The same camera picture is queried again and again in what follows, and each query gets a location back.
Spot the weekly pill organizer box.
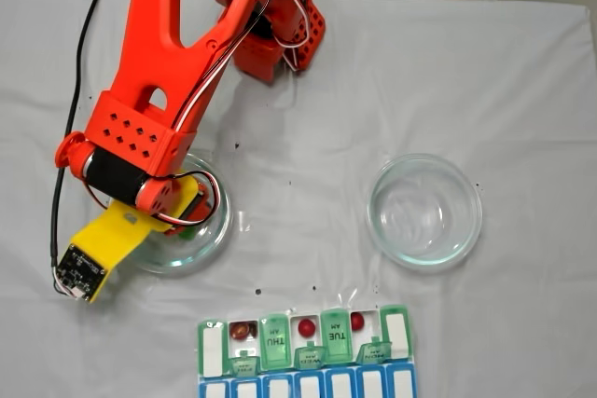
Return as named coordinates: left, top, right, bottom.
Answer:
left=194, top=303, right=419, bottom=398

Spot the clear glass bowl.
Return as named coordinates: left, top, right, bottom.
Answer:
left=367, top=153, right=484, bottom=273
left=132, top=151, right=234, bottom=274

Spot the white tablecloth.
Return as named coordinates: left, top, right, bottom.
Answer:
left=0, top=0, right=597, bottom=398

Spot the white red servo wire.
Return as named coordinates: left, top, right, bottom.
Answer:
left=153, top=172, right=222, bottom=232
left=174, top=0, right=314, bottom=131

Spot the camera board on yellow mount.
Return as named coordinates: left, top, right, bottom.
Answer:
left=55, top=177, right=202, bottom=305

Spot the black camera cable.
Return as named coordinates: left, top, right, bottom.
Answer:
left=49, top=0, right=104, bottom=273

